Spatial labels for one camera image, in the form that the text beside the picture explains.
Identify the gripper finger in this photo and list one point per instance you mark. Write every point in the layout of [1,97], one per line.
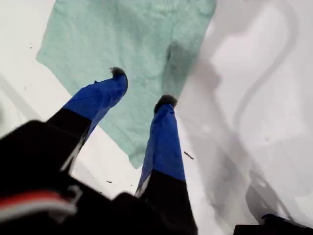
[163,147]
[97,102]

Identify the pale green t-shirt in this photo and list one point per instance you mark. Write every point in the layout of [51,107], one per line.
[122,36]

